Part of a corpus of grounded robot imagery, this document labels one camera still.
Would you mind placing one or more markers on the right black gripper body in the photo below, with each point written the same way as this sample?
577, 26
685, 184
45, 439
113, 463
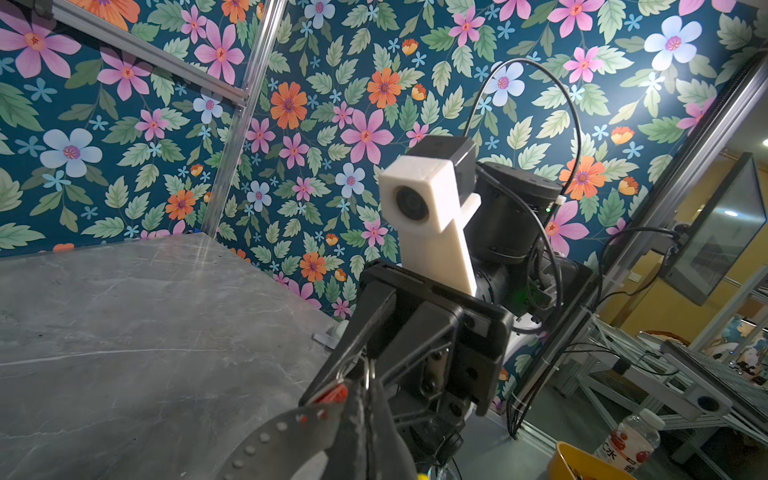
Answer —
478, 351

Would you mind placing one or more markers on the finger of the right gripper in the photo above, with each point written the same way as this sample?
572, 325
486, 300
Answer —
405, 341
376, 305

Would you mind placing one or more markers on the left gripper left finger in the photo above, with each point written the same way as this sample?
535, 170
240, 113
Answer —
348, 456

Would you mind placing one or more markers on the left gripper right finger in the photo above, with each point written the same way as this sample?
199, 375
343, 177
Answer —
388, 455

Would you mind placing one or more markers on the red capped key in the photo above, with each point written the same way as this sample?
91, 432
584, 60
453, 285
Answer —
336, 394

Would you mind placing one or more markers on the grey yellow keyring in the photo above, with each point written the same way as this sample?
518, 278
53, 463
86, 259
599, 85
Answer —
293, 445

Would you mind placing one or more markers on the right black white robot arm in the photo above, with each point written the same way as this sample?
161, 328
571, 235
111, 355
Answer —
516, 267

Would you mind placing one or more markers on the pale green sponge block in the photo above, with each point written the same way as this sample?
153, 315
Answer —
331, 337

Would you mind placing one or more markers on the yellow bowl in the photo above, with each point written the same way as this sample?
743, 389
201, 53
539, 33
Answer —
569, 462

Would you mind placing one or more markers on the plastic drink bottle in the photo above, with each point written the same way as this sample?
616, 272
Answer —
632, 442

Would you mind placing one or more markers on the black monitor screen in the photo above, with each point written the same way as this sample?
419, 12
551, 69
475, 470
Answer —
725, 227

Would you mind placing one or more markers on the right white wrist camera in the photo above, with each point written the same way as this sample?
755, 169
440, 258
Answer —
427, 195

